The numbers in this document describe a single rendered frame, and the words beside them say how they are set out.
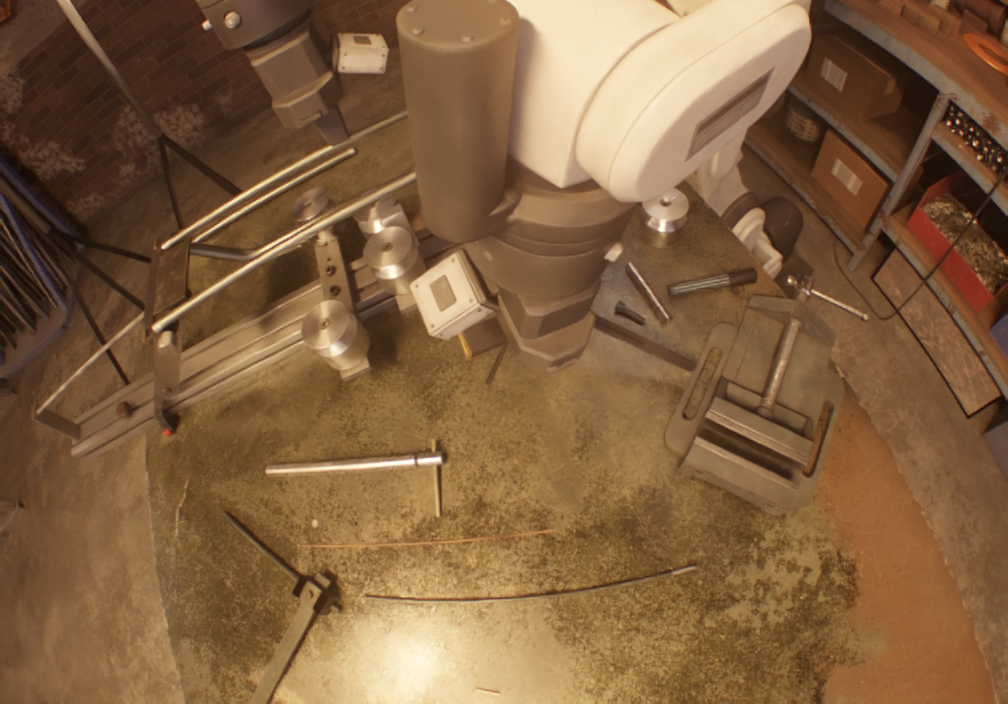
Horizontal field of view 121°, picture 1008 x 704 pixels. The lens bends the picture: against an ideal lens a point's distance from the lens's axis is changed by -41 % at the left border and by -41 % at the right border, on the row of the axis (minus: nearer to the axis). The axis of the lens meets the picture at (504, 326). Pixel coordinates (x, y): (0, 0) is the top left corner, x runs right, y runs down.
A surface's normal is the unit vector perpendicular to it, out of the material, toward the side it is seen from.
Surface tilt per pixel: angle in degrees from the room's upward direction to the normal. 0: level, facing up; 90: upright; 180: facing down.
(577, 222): 54
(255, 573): 0
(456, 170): 96
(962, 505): 0
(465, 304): 23
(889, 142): 0
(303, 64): 90
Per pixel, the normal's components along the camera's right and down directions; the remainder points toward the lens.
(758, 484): -0.18, -0.48
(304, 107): 0.36, 0.78
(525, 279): -0.22, 0.89
